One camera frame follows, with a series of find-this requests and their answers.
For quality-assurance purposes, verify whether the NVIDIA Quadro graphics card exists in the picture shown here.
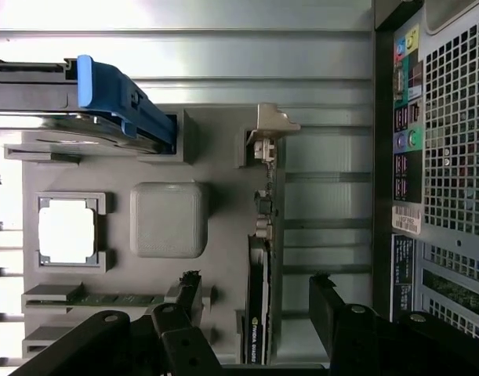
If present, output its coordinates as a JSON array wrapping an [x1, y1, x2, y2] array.
[[245, 102, 302, 365]]

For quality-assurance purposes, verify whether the green RAM stick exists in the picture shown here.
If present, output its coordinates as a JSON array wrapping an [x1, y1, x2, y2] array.
[[26, 292, 166, 307]]

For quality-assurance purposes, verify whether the grey square socket cover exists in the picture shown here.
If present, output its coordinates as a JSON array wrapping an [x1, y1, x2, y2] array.
[[129, 181, 209, 259]]

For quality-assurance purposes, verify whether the white barcode label sticker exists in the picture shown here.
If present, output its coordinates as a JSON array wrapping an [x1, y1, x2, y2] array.
[[391, 202, 425, 237]]

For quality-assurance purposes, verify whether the grey printed parts rack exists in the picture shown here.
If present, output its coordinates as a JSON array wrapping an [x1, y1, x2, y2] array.
[[3, 103, 288, 366]]

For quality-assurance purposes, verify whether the silver CPU chip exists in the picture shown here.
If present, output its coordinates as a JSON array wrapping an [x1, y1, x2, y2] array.
[[38, 197, 97, 264]]

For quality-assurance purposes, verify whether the computer tower rear panel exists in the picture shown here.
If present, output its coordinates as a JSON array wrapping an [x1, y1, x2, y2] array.
[[373, 0, 479, 353]]

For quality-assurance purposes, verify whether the hard disk with blue caddy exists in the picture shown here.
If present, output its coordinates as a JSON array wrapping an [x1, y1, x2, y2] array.
[[0, 54, 176, 156]]

